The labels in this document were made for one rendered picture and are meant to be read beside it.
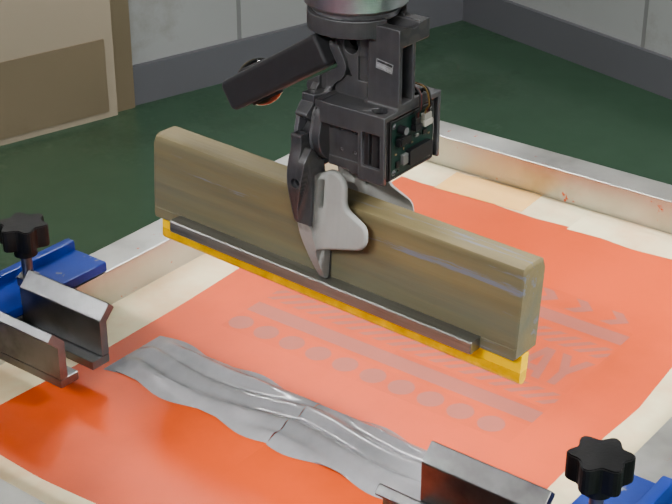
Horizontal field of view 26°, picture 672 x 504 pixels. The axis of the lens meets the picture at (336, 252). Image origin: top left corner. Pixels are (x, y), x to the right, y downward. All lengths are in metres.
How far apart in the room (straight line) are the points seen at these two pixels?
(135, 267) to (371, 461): 0.35
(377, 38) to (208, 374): 0.36
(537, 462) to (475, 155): 0.53
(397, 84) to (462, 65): 3.67
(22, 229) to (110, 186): 2.61
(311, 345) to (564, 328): 0.23
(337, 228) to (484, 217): 0.44
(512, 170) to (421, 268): 0.51
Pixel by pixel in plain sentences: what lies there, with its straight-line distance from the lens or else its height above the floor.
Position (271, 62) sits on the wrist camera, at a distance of 1.08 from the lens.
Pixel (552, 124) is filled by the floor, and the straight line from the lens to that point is 4.26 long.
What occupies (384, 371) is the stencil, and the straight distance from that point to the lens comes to 1.24.
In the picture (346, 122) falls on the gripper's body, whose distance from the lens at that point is 1.04.
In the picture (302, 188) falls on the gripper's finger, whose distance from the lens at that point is 1.07.
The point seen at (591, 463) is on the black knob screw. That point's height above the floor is 1.06.
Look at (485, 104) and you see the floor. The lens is 4.38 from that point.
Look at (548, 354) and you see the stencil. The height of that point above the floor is 0.95.
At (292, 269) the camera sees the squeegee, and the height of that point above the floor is 1.08.
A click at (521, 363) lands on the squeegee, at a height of 1.06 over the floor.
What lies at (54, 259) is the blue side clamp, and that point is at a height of 1.00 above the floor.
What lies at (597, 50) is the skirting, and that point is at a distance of 4.67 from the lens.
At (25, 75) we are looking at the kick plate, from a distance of 4.14.
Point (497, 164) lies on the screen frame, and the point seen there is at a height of 0.98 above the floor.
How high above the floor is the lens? 1.61
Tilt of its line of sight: 28 degrees down
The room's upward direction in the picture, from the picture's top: straight up
